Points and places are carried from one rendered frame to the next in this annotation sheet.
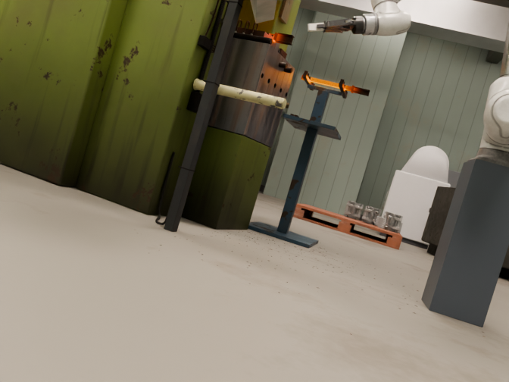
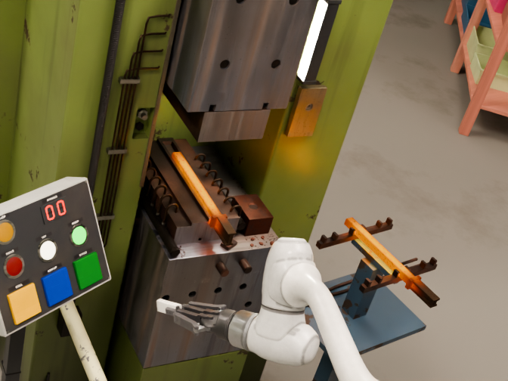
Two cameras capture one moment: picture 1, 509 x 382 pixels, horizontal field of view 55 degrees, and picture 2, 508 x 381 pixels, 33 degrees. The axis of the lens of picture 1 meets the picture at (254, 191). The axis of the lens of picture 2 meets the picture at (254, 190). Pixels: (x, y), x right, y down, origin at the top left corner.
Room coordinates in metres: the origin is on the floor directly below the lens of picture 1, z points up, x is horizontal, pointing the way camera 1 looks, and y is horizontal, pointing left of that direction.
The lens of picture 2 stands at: (0.77, -0.99, 2.47)
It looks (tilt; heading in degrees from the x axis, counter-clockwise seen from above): 33 degrees down; 31
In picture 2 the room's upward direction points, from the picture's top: 16 degrees clockwise
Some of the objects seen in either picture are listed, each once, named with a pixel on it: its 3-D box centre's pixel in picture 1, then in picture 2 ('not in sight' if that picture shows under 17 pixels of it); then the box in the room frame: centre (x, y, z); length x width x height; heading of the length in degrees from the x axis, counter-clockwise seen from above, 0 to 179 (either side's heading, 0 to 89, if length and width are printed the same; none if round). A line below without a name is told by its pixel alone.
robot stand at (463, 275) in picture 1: (473, 240); not in sight; (1.92, -0.88, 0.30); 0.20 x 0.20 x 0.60; 79
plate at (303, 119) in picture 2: (286, 6); (305, 111); (2.80, 0.12, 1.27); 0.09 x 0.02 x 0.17; 156
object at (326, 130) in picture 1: (313, 127); (353, 313); (2.88, -0.23, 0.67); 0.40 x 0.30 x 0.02; 165
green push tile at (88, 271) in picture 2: not in sight; (87, 270); (2.01, 0.15, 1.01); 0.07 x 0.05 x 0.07; 1
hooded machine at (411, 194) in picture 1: (416, 194); not in sight; (6.29, -2.01, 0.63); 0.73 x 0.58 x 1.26; 78
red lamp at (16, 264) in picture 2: not in sight; (13, 266); (1.81, 0.19, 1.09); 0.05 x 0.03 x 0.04; 156
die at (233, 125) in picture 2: not in sight; (203, 85); (2.54, 0.32, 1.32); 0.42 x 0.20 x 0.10; 66
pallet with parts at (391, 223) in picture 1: (349, 216); not in sight; (4.99, -1.01, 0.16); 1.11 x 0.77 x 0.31; 79
